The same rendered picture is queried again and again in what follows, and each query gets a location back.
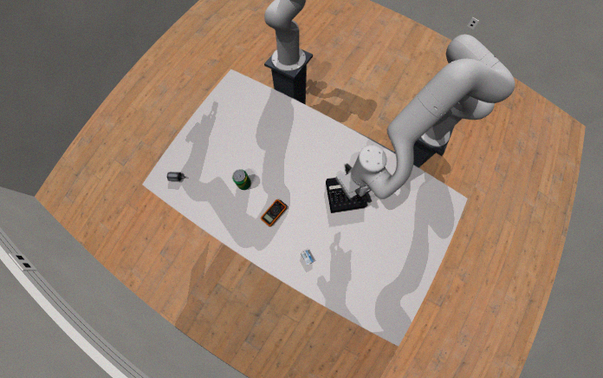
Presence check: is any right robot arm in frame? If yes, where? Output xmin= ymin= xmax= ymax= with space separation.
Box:
xmin=264 ymin=0 xmax=306 ymax=71

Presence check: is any orange pocket multimeter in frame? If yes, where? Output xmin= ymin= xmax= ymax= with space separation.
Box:
xmin=261 ymin=199 xmax=287 ymax=226

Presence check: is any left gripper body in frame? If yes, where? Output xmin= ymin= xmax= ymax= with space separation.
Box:
xmin=355 ymin=186 xmax=371 ymax=197

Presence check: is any green drink can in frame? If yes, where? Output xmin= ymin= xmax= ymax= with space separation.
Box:
xmin=232 ymin=170 xmax=251 ymax=190

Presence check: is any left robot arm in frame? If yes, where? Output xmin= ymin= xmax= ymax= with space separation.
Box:
xmin=336 ymin=35 xmax=515 ymax=200

